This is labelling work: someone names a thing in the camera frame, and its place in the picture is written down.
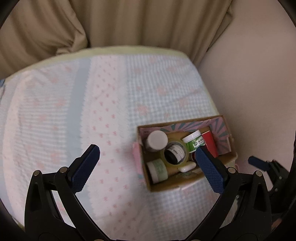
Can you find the pale green mattress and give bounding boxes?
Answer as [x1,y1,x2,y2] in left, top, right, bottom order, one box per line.
[4,46,218,117]

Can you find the white pill bottle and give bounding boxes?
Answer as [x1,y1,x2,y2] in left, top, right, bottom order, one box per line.
[145,130,168,152]

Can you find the blue pink checkered blanket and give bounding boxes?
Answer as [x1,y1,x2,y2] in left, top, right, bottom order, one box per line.
[1,54,218,240]

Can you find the green label white jar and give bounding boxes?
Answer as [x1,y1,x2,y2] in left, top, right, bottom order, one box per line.
[182,130,205,153]

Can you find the black bottomed small jar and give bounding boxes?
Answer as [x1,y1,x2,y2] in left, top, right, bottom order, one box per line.
[164,143,186,165]

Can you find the white earbuds case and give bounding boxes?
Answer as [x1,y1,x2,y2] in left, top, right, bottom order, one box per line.
[178,161,197,173]

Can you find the red rectangular box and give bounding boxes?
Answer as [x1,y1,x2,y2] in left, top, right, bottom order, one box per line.
[202,131,218,158]

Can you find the beige curtain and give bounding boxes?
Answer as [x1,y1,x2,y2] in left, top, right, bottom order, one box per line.
[1,1,233,78]

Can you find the white lid jar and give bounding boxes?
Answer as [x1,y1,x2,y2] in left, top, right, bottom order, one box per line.
[147,159,168,184]

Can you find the pink patterned cardboard box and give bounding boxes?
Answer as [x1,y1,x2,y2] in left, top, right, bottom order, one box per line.
[133,115,237,192]

